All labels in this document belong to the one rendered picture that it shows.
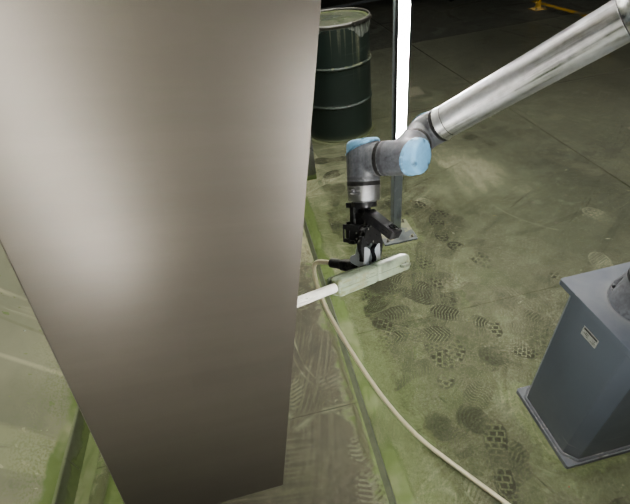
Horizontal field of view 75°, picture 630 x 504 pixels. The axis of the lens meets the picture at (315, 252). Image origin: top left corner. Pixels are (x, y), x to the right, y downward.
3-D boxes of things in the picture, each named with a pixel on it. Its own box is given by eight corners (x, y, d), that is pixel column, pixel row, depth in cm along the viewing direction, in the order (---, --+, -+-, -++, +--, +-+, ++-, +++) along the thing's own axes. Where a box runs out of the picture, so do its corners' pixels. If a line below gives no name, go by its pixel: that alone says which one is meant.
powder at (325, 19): (285, 22, 319) (284, 20, 318) (345, 8, 333) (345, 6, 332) (315, 34, 281) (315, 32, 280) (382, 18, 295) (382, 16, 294)
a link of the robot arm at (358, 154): (370, 136, 104) (338, 139, 110) (371, 185, 106) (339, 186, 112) (388, 136, 111) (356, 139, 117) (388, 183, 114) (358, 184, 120)
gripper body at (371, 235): (359, 240, 123) (358, 200, 120) (383, 243, 117) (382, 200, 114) (342, 244, 118) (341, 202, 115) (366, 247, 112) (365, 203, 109)
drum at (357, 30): (297, 126, 376) (281, 18, 318) (352, 109, 391) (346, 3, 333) (326, 151, 334) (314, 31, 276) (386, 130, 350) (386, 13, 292)
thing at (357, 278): (355, 247, 136) (415, 254, 120) (356, 261, 137) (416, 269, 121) (230, 285, 103) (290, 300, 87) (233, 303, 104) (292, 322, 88)
